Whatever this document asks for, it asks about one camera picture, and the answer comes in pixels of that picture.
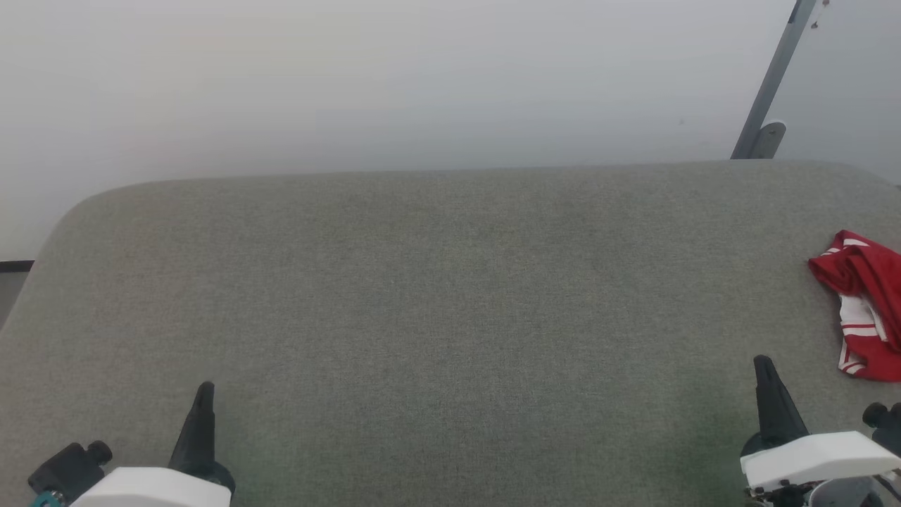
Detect grey metal pole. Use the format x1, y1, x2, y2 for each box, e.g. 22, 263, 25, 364
730, 0, 821, 161

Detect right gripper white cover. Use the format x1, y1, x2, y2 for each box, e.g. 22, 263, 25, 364
739, 355, 901, 507

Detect grey fabric sofa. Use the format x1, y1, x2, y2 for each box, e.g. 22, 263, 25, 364
0, 160, 901, 507

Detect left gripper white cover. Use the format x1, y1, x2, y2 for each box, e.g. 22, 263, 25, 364
70, 382, 237, 507

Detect grey pole foot bracket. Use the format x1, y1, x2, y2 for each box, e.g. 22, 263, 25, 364
748, 121, 788, 161

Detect red white Bulls jersey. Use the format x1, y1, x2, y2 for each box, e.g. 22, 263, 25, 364
808, 230, 901, 384

